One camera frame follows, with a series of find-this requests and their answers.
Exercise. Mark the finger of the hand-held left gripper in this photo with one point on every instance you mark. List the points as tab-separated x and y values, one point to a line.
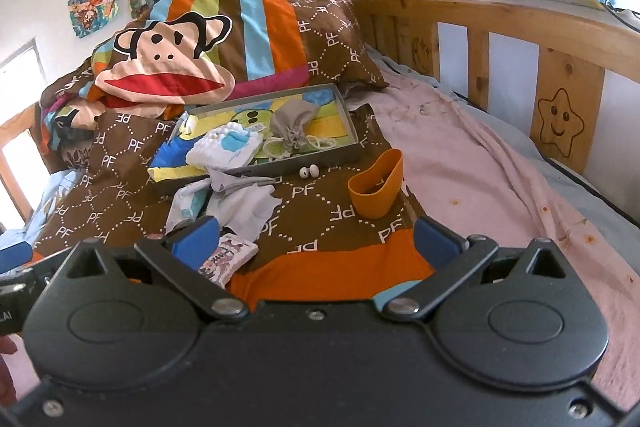
15	258

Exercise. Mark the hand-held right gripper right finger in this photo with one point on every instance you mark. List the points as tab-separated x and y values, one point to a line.
435	244

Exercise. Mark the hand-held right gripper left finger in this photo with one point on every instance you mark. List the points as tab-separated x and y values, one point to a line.
192	244

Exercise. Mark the pink printed small packet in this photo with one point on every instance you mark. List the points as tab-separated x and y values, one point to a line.
227	257

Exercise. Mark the white cloth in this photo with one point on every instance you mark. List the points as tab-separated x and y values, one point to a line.
240	212

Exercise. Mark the orange soft cup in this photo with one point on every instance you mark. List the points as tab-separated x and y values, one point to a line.
372	199

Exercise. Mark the grey shallow cardboard box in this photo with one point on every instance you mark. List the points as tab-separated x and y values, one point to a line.
295	162

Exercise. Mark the small white earbud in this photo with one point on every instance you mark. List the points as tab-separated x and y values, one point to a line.
314	170
303	172

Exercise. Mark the white blue bumpy soft pack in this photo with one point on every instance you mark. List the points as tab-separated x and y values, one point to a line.
220	149

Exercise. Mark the person's left hand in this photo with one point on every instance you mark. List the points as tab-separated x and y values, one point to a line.
7	347

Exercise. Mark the light blue blanket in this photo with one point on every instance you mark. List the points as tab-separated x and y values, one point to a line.
45	197

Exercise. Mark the pink bedsheet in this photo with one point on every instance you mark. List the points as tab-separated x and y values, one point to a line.
475	167

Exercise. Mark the brown leaf print pillow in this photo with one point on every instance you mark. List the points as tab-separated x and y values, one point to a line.
75	157

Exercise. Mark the brown orange lattice quilt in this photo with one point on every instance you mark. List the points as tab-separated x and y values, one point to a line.
320	217

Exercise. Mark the striped monkey print pillow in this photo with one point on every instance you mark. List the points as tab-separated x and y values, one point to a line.
200	57

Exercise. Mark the brown lattice print pillow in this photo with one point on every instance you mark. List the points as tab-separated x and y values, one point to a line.
340	37

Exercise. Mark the plain wooden bed rail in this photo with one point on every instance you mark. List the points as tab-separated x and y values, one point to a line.
17	119

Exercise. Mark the star carved wooden bed rail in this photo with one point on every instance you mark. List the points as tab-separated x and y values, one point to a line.
560	57

